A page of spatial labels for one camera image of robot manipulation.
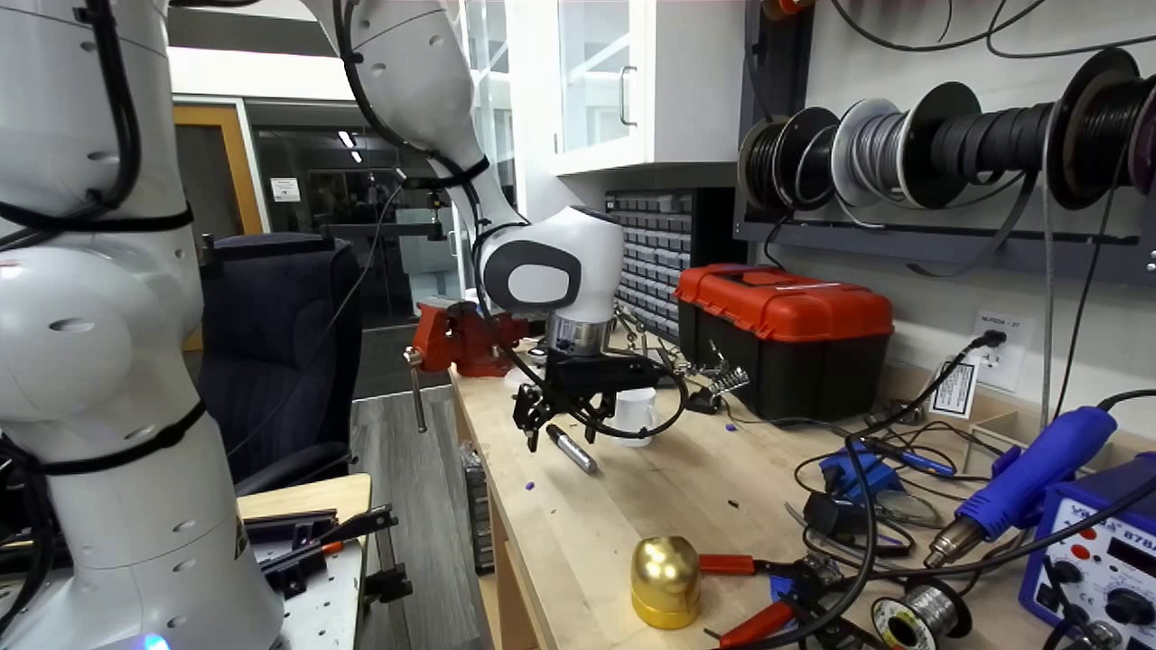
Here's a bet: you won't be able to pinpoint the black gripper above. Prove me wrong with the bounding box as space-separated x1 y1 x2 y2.
511 348 645 455

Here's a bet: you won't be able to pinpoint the black silver marker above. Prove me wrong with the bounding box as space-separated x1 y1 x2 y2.
545 418 604 475

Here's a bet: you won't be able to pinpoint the white cup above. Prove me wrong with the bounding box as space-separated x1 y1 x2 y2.
612 383 664 450

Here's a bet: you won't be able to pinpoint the red bench vise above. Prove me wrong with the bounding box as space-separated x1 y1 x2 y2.
405 300 531 436

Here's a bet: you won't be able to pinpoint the small parts drawer cabinet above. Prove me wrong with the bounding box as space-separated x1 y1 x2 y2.
599 188 702 343

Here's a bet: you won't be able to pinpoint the gold dome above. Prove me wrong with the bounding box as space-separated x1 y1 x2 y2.
628 532 704 637

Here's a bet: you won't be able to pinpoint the red black toolbox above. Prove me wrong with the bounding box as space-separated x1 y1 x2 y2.
671 259 899 427

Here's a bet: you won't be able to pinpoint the black orange hand tools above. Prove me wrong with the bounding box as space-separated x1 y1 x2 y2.
241 503 400 595

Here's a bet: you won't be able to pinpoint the blue clamp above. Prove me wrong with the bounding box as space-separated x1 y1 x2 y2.
818 439 910 507

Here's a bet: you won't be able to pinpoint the black office chair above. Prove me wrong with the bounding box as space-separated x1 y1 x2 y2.
197 231 370 490

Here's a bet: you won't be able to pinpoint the dark spool rack shelf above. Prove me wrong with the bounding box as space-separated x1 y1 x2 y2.
735 214 1156 294

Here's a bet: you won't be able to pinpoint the blue soldering station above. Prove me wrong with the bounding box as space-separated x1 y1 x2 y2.
1020 447 1156 650

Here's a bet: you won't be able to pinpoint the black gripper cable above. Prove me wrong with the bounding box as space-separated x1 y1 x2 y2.
504 313 693 444

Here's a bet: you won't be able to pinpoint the red handled pliers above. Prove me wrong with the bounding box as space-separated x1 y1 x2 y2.
699 550 834 650

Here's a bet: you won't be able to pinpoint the small black wire spool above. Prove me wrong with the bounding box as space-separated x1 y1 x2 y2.
737 111 804 219
780 105 845 218

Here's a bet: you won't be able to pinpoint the black looped table cable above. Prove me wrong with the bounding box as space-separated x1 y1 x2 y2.
787 436 888 643

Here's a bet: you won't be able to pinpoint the white wall cabinet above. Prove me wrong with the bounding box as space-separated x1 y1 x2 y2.
504 0 751 179

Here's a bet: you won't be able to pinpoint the black plugged power cable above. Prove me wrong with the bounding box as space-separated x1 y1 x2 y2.
843 330 1007 450

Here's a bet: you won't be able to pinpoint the solder wire spool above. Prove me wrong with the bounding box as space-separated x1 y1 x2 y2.
869 574 977 650

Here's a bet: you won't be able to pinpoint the grey white wire spool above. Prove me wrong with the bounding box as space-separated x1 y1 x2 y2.
829 93 918 209

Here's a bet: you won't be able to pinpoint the wooden door frame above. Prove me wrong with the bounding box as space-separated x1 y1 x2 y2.
171 97 274 243

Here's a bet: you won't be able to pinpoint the white wall outlet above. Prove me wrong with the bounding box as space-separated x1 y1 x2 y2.
970 312 1030 391

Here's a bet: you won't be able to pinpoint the large black wire spool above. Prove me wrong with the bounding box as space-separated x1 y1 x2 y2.
1044 44 1156 218
899 78 1067 214

